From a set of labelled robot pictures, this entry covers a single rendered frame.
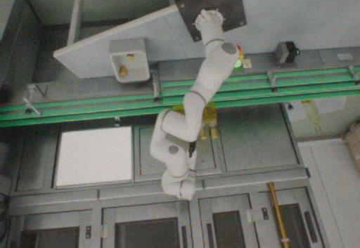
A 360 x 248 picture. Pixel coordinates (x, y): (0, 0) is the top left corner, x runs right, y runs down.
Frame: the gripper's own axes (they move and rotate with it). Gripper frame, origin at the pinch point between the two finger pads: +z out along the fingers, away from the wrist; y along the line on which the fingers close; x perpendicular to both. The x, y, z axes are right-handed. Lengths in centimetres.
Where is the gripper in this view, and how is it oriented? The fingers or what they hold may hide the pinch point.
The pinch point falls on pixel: (193, 142)
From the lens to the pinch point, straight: 138.9
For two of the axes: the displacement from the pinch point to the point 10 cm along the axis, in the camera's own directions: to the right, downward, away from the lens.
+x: -9.9, -1.3, 0.9
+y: -0.2, -4.9, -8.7
